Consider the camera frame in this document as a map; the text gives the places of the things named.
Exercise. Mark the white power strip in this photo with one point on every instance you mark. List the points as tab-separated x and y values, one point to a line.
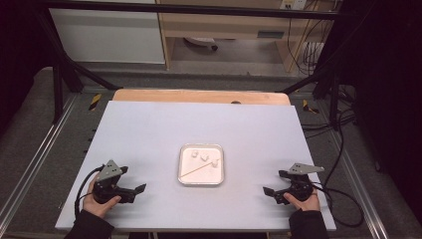
293	4

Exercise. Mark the black curtain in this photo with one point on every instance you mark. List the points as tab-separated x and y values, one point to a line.
16	59
388	99

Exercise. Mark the square white metal tray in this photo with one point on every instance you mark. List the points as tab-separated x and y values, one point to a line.
199	172

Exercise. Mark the thin wooden skewer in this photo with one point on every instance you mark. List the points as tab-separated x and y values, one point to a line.
195	170

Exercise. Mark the person's left hand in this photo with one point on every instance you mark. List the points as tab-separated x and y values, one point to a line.
98	207

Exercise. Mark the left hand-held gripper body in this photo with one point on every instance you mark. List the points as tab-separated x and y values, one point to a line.
106	171

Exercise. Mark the white cotton ball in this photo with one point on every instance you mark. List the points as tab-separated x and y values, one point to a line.
195	153
215	163

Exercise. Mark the wooden table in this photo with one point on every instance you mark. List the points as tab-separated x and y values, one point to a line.
185	96

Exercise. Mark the black metal frame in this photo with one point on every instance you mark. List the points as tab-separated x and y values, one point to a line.
185	8

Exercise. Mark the light wooden desk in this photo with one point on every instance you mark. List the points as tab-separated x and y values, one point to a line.
225	25

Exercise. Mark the white chair base with caster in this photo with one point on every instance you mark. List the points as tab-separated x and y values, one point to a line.
200	42

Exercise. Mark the white cabinet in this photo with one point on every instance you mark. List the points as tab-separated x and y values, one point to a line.
106	36

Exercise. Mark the aluminium floor rail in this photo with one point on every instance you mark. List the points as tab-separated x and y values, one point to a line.
36	156
361	186

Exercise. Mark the person's right hand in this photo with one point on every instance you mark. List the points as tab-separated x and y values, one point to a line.
307	204

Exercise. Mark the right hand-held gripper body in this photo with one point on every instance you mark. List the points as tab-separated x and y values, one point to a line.
300	189

